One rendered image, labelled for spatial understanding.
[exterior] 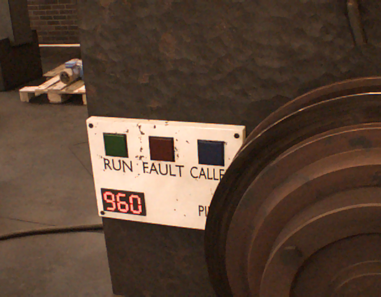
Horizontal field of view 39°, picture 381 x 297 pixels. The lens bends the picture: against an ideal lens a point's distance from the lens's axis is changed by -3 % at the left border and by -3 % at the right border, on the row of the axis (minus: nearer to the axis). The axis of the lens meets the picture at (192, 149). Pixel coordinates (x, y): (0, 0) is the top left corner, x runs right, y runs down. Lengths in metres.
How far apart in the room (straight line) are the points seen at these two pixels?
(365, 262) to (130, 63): 0.46
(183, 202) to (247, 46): 0.27
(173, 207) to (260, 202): 0.26
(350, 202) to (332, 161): 0.06
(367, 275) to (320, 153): 0.15
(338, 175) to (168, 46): 0.34
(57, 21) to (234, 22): 7.26
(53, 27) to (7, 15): 2.20
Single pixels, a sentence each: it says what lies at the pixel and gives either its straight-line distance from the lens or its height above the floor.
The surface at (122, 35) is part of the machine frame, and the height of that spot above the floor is 1.37.
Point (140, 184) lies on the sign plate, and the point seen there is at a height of 1.13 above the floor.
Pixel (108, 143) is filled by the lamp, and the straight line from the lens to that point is 0.89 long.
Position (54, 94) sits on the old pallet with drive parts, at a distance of 5.29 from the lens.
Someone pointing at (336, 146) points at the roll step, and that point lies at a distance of 0.64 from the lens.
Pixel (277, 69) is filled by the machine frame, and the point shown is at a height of 1.33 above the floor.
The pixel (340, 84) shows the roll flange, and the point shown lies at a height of 1.34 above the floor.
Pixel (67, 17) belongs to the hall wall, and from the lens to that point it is 7.91.
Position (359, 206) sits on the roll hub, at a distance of 0.59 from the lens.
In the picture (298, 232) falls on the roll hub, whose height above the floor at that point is 1.21.
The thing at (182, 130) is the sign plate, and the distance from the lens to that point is 0.84.
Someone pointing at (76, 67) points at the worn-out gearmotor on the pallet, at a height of 0.28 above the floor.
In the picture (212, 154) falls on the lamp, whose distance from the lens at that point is 0.83.
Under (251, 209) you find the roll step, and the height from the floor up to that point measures 1.19.
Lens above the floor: 1.53
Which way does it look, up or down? 23 degrees down
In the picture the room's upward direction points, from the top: 3 degrees counter-clockwise
